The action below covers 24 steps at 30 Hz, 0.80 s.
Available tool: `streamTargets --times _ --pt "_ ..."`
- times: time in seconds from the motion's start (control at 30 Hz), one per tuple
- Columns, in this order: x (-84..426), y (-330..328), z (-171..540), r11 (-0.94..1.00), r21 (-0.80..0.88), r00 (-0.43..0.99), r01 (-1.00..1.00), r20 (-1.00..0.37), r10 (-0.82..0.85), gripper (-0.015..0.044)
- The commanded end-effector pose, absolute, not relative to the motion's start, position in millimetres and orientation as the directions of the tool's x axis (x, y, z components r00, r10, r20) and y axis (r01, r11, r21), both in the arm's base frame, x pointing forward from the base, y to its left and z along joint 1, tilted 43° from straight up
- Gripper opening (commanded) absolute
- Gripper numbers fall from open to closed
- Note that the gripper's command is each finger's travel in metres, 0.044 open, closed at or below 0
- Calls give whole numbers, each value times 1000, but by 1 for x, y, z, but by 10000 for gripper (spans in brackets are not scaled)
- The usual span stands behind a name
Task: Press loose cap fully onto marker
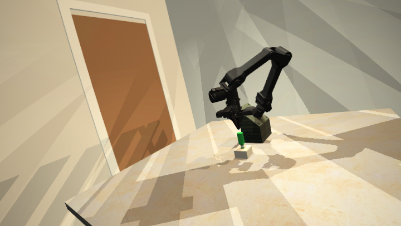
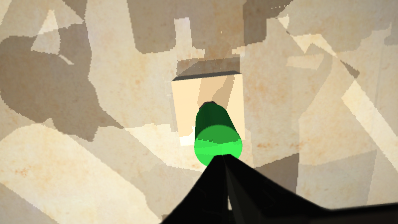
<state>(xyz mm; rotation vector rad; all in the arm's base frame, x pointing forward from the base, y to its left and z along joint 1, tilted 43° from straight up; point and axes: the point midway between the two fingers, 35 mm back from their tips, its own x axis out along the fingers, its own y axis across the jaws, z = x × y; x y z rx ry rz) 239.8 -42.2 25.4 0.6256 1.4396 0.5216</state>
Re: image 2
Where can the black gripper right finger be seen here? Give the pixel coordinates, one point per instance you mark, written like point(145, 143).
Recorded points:
point(255, 199)

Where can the cream square block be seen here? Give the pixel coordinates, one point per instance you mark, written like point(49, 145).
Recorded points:
point(192, 92)

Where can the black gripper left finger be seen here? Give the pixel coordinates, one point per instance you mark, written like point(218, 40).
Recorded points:
point(207, 201)

